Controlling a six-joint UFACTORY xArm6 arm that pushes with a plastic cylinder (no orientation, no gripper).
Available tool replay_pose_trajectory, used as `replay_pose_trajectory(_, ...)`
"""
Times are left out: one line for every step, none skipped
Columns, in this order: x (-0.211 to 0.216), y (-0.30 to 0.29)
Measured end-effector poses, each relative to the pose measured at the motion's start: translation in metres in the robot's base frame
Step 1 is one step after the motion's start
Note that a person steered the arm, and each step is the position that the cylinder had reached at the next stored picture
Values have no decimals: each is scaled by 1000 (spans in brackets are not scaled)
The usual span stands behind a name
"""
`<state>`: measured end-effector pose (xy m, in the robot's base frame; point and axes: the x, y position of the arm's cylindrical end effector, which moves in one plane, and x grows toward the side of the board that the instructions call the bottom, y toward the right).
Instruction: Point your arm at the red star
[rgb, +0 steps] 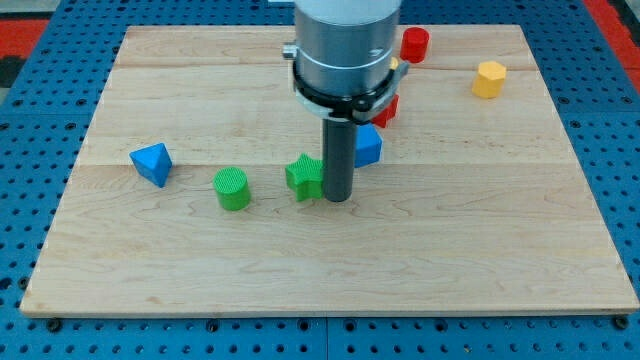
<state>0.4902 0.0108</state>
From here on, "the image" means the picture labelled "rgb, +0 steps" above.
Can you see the green cylinder block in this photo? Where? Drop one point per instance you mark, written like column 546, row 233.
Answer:
column 232, row 188

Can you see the yellow hexagon block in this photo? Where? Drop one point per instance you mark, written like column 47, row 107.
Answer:
column 489, row 80

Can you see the yellow block behind arm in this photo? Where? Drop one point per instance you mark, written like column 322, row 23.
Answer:
column 394, row 63

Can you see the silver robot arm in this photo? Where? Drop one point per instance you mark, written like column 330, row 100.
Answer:
column 341, row 57

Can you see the red cylinder block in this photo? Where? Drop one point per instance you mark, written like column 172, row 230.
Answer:
column 414, row 46

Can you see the wooden board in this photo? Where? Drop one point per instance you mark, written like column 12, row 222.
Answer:
column 478, row 207

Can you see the red star block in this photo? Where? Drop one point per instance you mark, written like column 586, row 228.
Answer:
column 384, row 118

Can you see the blue triangular block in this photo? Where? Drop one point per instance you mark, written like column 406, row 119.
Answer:
column 153, row 163

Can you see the green star block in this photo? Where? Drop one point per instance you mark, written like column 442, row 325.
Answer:
column 305, row 178

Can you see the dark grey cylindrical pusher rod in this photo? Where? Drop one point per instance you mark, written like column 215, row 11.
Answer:
column 339, row 146

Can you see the blue cube block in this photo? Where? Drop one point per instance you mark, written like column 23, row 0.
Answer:
column 368, row 146

